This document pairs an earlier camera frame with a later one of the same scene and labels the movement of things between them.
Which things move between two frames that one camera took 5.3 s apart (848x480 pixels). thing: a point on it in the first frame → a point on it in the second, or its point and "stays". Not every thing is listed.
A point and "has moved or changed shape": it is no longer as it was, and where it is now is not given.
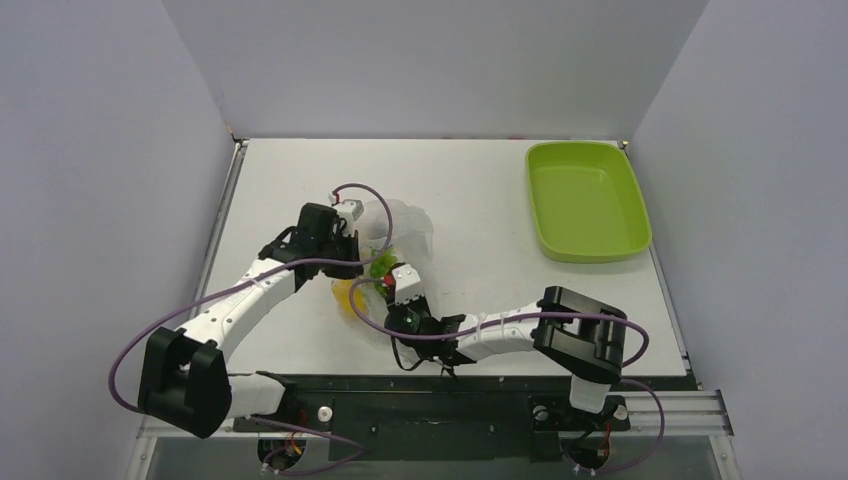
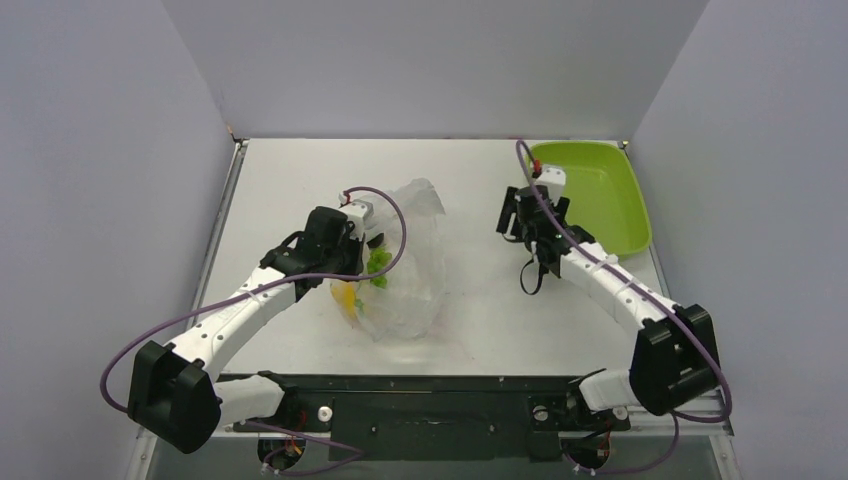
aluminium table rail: x=232 y=176 stays
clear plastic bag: x=396 y=247 has moved or changed shape
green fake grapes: x=380 y=266 stays
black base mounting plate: x=442 y=416 stays
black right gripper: x=394 y=307 → x=530 y=216
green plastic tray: x=586 y=205 stays
